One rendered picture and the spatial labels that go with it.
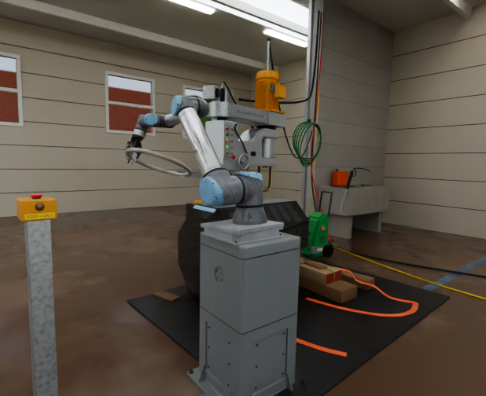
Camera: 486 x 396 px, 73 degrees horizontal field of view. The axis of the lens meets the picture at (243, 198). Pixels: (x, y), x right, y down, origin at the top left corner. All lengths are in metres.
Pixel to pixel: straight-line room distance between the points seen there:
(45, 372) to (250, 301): 0.90
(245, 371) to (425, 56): 6.92
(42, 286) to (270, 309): 1.02
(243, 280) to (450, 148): 6.10
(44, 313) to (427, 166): 6.83
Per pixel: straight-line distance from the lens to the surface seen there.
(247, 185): 1.67
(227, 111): 2.84
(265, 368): 1.91
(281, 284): 1.76
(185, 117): 1.90
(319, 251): 4.53
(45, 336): 1.65
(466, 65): 7.42
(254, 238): 1.62
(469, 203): 7.16
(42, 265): 1.55
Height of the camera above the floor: 1.24
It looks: 6 degrees down
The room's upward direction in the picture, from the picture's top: 1 degrees clockwise
